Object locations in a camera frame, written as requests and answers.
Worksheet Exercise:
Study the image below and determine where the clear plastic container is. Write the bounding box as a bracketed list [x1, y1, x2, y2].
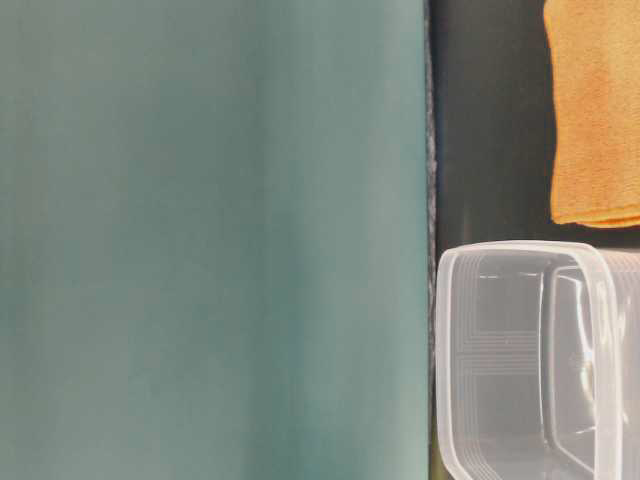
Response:
[435, 241, 639, 479]

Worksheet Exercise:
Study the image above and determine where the teal backdrop curtain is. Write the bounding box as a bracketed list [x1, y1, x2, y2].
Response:
[1, 1, 429, 479]

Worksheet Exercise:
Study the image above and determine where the folded orange towel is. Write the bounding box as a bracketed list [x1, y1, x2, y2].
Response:
[544, 1, 639, 228]

